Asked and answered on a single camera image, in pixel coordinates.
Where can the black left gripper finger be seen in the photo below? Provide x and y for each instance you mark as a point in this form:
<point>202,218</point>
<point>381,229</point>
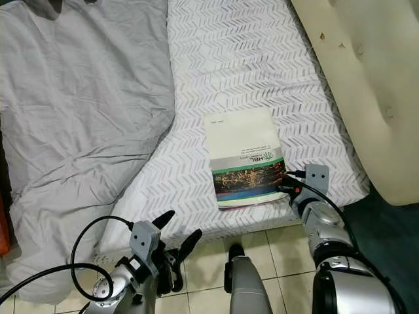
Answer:
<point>163,220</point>
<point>191,245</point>

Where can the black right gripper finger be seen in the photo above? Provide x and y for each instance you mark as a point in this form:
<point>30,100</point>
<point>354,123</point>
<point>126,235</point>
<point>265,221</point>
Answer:
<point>296,174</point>
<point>286,188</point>

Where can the white book with city photo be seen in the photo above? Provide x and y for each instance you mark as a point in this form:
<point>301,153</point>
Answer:
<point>242,140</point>

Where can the orange pillow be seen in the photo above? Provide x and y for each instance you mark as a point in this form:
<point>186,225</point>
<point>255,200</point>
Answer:
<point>4,232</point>

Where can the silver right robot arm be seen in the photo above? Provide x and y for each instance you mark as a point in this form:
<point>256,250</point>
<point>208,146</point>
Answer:
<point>340,248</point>

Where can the black robot foot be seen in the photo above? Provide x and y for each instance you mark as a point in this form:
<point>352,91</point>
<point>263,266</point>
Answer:
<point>232,258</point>

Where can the silver robot leg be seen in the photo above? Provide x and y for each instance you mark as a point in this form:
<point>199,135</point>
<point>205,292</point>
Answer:
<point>249,291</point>

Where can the cream tufted headboard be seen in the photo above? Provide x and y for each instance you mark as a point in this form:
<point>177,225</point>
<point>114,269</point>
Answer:
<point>366,78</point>

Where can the white patterned bed sheet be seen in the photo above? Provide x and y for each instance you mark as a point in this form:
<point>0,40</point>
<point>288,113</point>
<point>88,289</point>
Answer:
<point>242,65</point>

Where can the grey blanket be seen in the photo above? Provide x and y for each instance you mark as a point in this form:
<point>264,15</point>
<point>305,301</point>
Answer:
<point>85,98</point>

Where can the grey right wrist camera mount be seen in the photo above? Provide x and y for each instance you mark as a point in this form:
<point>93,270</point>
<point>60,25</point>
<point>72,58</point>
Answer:
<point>315,181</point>

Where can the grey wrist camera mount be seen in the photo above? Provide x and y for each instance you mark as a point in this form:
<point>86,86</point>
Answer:
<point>143,242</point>
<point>315,181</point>

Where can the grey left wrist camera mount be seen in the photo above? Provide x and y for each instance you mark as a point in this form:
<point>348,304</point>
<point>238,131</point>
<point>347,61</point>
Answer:
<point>143,242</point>

